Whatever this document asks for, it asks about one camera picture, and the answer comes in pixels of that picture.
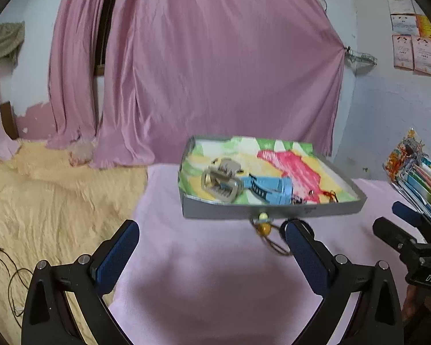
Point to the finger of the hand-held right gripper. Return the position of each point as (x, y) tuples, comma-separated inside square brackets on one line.
[(409, 214), (389, 231)]

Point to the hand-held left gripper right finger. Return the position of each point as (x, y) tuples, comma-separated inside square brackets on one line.
[(309, 258)]

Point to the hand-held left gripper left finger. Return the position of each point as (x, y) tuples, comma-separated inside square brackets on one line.
[(116, 255)]

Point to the blue wrist watch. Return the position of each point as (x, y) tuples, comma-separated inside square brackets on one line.
[(273, 188)]

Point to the grey shallow box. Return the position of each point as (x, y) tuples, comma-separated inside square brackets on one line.
[(219, 212)]

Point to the grey hair claw clip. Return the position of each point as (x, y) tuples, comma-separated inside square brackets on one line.
[(219, 181)]

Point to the stack of colourful books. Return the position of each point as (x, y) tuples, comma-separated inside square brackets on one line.
[(420, 183)]

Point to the yellow blanket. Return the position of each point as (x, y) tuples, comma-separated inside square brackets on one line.
[(57, 194)]

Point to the colourful paper liner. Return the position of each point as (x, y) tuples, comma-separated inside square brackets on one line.
[(298, 165)]

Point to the pink tablecloth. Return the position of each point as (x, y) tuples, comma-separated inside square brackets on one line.
[(208, 276)]

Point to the fluffy pink toy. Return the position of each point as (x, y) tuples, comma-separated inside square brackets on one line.
[(80, 152)]

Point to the wooden headboard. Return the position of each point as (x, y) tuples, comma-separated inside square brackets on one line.
[(9, 120)]

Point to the pink curtain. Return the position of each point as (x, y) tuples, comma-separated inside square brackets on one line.
[(219, 61), (75, 61)]

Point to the green hanging cloth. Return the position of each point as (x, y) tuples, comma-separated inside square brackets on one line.
[(3, 41)]

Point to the group of wall certificates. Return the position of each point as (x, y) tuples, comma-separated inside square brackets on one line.
[(416, 46)]

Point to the dark window frame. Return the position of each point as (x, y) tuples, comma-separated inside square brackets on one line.
[(106, 25)]

